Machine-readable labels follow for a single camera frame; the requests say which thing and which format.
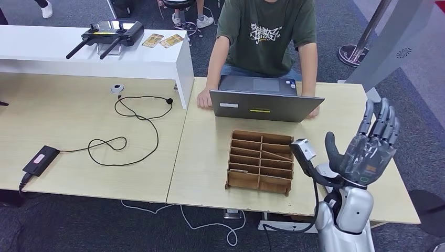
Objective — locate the white desk foot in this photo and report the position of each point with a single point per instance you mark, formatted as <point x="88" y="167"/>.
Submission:
<point x="285" y="226"/>

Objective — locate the black round base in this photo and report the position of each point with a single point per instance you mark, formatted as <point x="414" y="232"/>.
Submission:
<point x="427" y="208"/>

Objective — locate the brown cardboard slot organizer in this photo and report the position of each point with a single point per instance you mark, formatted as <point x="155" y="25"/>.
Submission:
<point x="260" y="163"/>

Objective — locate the person's right forearm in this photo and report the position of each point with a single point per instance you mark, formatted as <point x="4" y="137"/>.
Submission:
<point x="217" y="62"/>

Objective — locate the black equipment case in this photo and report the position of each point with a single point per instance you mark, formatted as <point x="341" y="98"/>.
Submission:
<point x="121" y="7"/>

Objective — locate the grey kiosk stand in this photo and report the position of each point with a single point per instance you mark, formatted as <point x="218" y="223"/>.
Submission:
<point x="393" y="41"/>

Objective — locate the black stool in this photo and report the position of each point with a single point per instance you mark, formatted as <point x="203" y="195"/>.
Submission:
<point x="179" y="2"/>

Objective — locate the white desk shelf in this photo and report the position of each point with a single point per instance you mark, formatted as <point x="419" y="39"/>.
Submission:
<point x="69" y="55"/>

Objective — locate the yellow printed ID card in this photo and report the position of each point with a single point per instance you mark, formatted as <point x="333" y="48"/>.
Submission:
<point x="171" y="40"/>

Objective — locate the person's left forearm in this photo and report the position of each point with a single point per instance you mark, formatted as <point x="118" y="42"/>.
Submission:
<point x="308" y="69"/>

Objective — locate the person's right hand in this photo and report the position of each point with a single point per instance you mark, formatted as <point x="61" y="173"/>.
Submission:
<point x="205" y="99"/>

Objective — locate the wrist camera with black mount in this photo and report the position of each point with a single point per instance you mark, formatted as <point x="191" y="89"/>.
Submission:
<point x="304" y="149"/>

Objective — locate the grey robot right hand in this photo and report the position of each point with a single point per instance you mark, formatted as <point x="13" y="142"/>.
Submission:
<point x="368" y="160"/>

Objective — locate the pale grey card reader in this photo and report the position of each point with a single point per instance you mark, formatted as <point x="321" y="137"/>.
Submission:
<point x="323" y="169"/>

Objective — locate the black power adapter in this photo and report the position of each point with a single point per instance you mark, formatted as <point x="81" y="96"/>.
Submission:
<point x="40" y="160"/>

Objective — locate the black remote controller with antennas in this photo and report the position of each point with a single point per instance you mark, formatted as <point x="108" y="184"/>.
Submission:
<point x="111" y="33"/>

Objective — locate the metal floor socket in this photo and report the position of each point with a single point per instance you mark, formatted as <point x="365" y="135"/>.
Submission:
<point x="233" y="215"/>

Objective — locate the chrome stanchion post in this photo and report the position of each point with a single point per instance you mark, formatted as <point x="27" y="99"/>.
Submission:
<point x="351" y="54"/>

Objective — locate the person's left hand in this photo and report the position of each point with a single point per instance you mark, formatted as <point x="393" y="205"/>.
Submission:
<point x="314" y="113"/>

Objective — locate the person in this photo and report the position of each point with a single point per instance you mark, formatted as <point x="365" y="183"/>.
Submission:
<point x="267" y="41"/>
<point x="205" y="21"/>
<point x="47" y="9"/>

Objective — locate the grey laptop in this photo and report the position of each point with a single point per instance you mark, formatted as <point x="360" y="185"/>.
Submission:
<point x="264" y="106"/>

